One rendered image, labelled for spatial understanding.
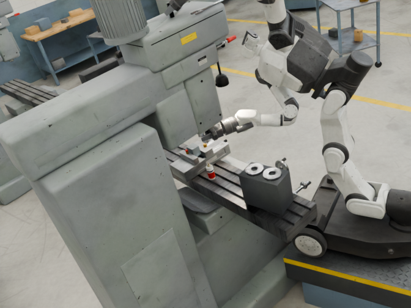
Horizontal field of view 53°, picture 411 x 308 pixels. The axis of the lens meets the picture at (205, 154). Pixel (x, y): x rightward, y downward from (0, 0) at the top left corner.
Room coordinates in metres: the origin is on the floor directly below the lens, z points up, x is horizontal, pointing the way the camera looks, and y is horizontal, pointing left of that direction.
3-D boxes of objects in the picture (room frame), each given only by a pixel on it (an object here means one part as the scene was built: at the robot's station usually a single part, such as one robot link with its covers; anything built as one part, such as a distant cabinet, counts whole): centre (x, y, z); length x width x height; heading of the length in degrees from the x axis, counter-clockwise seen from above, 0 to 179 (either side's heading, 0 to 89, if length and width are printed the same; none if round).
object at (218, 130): (1.97, -0.11, 1.23); 0.13 x 0.12 x 0.10; 11
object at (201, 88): (1.95, -0.02, 1.47); 0.21 x 0.19 x 0.32; 32
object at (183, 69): (1.93, 0.01, 1.68); 0.34 x 0.24 x 0.10; 122
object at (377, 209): (1.71, -0.83, 0.68); 0.21 x 0.20 x 0.13; 51
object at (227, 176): (1.95, -0.03, 0.93); 1.24 x 0.23 x 0.08; 32
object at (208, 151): (2.11, 0.01, 1.06); 0.15 x 0.06 x 0.04; 30
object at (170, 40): (1.94, -0.01, 1.81); 0.47 x 0.26 x 0.16; 122
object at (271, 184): (1.59, -0.24, 1.07); 0.22 x 0.12 x 0.20; 44
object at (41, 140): (1.68, 0.40, 1.66); 0.80 x 0.23 x 0.20; 122
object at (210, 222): (1.95, -0.02, 0.83); 0.50 x 0.35 x 0.12; 122
